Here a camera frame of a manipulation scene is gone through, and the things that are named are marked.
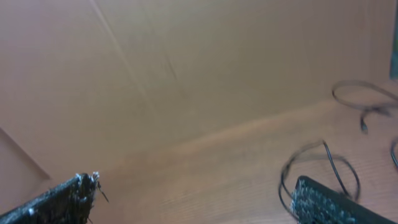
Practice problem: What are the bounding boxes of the long black USB cable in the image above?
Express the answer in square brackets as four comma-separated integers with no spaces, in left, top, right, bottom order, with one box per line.
[331,80,398,169]

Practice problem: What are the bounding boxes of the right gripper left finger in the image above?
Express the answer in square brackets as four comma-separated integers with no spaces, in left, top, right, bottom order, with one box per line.
[1,172,100,224]

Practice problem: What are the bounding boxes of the short black USB cable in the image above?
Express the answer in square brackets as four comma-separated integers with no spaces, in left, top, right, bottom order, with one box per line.
[278,139,361,218]

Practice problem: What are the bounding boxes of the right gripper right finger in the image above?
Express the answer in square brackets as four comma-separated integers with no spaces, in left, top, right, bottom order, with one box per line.
[290,175,394,224]

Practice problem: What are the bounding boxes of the cardboard back panel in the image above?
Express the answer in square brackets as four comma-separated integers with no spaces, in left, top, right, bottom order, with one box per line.
[0,0,398,215]

